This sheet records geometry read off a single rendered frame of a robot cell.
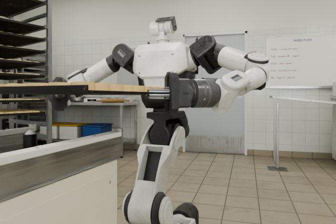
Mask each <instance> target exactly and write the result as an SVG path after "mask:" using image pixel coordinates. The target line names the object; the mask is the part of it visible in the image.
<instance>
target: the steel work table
mask: <svg viewBox="0 0 336 224"><path fill-rule="evenodd" d="M85 99H124V100H130V102H84V101H82V102H74V101H72V99H71V97H70V99H69V100H70V102H71V105H86V106H120V128H122V136H121V155H120V158H123V144H124V143H127V142H129V141H132V140H134V151H137V105H139V102H140V97H139V96H86V97H85ZM23 104H24V105H26V109H30V105H47V102H23ZM127 105H134V138H127V137H123V106H127ZM29 120H30V115H26V121H29ZM66 140H67V139H52V141H54V142H61V141H66ZM37 141H47V139H41V138H37Z"/></svg>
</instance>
